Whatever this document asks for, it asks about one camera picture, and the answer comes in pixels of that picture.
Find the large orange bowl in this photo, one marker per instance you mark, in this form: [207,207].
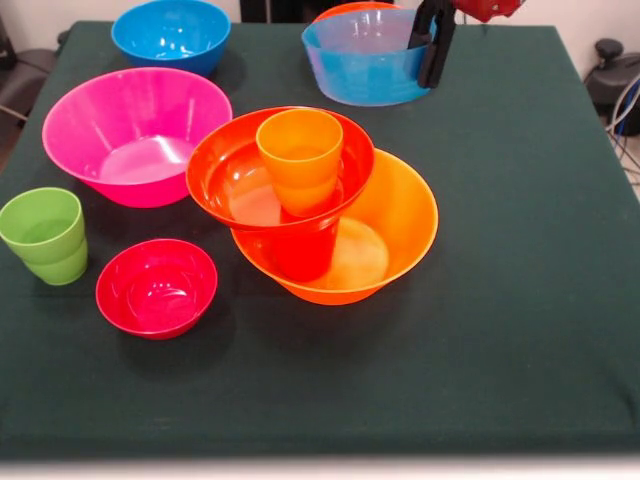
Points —
[400,220]

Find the red-orange plastic cup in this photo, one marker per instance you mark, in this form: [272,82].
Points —
[305,255]

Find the large blue bowl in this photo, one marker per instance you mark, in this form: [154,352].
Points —
[150,55]

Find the green plastic cup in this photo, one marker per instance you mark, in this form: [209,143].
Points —
[50,250]

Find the large pink bowl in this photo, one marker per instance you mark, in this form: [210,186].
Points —
[125,150]

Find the dark green tablecloth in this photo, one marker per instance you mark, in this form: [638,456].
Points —
[500,300]

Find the small translucent blue bowl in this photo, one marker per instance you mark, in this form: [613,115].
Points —
[365,75]

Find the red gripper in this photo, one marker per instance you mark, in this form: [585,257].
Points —
[485,10]

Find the small crimson bowl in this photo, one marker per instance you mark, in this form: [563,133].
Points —
[155,295]

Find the red-orange plastic bowl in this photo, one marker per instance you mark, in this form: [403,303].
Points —
[350,7]
[230,180]

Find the orange plastic cup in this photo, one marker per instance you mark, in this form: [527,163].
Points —
[300,165]

